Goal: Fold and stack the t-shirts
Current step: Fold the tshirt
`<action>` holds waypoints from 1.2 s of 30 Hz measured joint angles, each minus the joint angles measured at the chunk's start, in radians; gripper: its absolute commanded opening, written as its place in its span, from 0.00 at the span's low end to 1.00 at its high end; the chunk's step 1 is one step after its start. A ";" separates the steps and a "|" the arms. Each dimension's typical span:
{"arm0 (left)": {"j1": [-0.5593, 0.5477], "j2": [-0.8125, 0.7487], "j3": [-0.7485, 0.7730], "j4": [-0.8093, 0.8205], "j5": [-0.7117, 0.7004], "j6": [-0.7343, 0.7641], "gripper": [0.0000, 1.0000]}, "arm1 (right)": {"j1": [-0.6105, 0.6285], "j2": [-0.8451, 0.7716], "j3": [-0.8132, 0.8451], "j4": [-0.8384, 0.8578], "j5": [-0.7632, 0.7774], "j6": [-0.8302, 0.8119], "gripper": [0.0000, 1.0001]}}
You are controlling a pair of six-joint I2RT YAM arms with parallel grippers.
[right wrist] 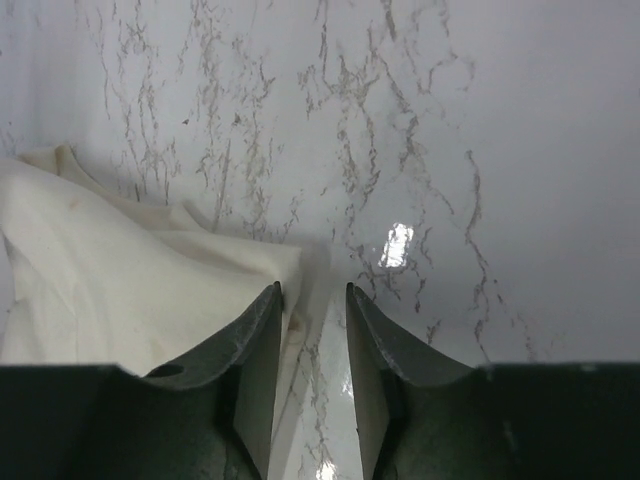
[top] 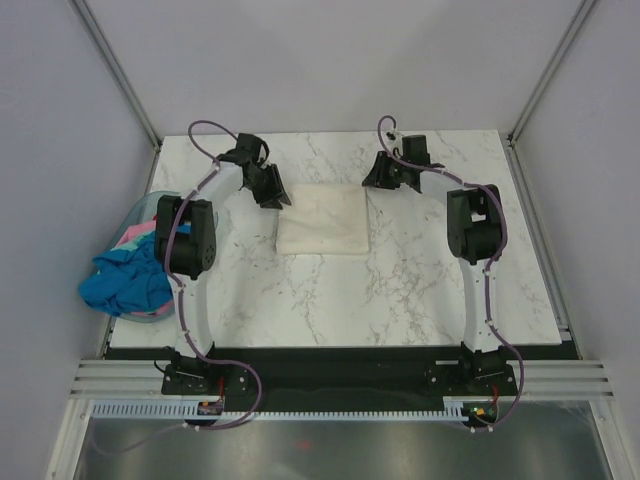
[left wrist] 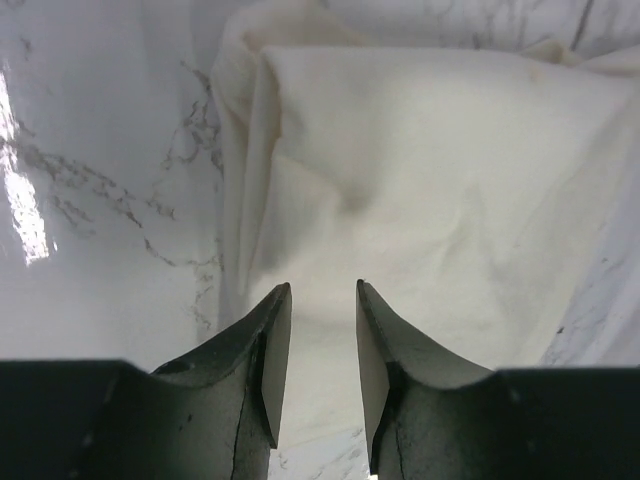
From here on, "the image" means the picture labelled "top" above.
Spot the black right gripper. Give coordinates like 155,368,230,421
362,151,410,191

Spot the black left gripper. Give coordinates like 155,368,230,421
245,164,291,211

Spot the cream white t-shirt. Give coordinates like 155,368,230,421
276,184,370,255

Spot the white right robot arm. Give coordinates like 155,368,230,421
362,130,507,394

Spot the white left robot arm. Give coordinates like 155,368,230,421
154,133,291,358

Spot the pink t-shirt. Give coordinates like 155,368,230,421
113,220,156,251

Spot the blue t-shirt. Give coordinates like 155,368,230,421
78,232,172,316

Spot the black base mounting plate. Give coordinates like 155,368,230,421
161,346,517,410

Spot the right aluminium corner post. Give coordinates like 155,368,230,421
507,0,599,144

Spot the aluminium corner post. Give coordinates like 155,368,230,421
507,0,599,144
69,0,164,150

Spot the left aluminium corner post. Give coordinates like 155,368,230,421
69,0,164,150

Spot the white slotted cable duct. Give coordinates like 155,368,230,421
91,399,468,422

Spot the aluminium frame rail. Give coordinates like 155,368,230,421
70,360,613,401

